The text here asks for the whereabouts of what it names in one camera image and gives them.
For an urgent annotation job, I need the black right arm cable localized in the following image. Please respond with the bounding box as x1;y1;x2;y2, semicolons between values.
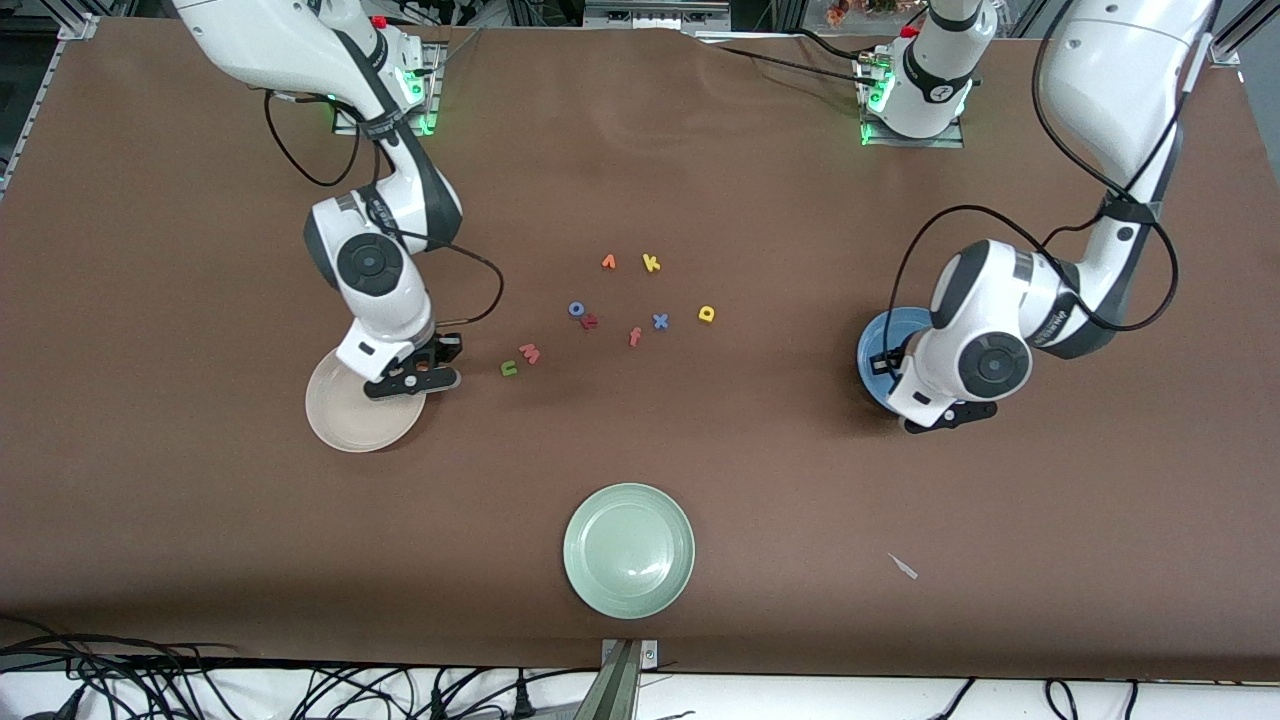
265;90;504;326

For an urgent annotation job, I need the brown table cover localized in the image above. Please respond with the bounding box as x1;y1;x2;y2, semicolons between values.
0;18;1280;683

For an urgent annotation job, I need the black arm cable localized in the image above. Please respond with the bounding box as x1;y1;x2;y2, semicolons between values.
885;0;1181;361
265;90;504;326

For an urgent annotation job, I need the metal table edge bracket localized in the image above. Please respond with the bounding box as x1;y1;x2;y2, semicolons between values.
600;638;659;720

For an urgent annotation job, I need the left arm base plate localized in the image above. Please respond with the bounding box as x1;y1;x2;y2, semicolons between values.
858;55;966;149

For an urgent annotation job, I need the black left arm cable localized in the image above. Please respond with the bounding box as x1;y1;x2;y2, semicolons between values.
885;0;1181;361

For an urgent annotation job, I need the pale green plate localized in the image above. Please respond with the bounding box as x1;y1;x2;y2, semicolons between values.
562;483;697;621

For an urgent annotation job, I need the black floor cable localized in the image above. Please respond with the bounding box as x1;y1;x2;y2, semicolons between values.
0;612;241;666

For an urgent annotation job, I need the black cable on cover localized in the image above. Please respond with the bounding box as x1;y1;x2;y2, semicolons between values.
695;30;881;83

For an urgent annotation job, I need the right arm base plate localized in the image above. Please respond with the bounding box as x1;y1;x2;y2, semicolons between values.
333;40;446;136

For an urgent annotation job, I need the silver metal bar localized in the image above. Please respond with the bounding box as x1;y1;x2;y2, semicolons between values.
583;0;733;29

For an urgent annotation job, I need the beige brown plate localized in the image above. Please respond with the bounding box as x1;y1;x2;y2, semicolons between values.
305;335;429;454

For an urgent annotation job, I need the blue plate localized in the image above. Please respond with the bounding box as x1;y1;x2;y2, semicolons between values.
856;306;938;411

